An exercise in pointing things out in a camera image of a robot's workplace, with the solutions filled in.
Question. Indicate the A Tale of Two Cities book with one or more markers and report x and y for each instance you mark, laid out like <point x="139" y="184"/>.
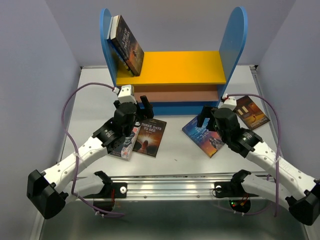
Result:
<point x="126" y="45"/>

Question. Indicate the Jane Eyre book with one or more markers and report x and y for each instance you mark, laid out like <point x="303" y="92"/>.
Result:
<point x="208" y="141"/>

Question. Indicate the Little Women book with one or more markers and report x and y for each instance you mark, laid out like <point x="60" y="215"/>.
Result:
<point x="124" y="151"/>

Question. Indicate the aluminium mounting rail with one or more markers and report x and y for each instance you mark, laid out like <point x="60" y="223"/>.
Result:
<point x="181" y="188"/>

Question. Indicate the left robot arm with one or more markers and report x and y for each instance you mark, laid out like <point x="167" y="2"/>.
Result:
<point x="51" y="189"/>

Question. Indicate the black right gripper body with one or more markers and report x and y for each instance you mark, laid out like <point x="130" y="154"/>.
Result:
<point x="211" y="125"/>

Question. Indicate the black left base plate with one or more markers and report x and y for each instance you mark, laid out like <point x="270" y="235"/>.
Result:
<point x="115" y="190"/>

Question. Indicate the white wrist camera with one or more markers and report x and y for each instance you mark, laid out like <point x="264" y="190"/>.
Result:
<point x="228" y="102"/>
<point x="125" y="94"/>

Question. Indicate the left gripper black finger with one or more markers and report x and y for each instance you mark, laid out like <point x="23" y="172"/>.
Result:
<point x="140" y="117"/>
<point x="147" y="110"/>

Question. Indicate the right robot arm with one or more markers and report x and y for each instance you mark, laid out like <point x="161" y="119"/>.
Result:
<point x="294" y="190"/>

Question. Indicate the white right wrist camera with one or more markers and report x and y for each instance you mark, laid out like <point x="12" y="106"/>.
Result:
<point x="228" y="102"/>

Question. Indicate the Edward Tulane book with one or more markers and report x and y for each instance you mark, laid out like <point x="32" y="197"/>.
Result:
<point x="251" y="115"/>

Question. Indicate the blue wooden bookshelf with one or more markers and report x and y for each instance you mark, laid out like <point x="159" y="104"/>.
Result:
<point x="180" y="82"/>

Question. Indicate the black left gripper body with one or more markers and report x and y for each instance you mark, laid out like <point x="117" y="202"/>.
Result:
<point x="139" y="110"/>

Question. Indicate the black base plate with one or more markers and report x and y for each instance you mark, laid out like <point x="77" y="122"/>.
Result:
<point x="227" y="189"/>
<point x="115" y="190"/>

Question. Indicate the Three Days to See book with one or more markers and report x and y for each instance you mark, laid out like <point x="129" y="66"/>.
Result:
<point x="149" y="137"/>

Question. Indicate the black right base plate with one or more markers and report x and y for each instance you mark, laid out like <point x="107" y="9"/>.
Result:
<point x="227" y="189"/>

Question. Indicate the Animal Farm book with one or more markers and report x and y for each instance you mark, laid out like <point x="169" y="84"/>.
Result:
<point x="119" y="59"/>

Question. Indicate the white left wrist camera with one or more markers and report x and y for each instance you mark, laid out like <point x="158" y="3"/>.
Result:
<point x="125" y="94"/>

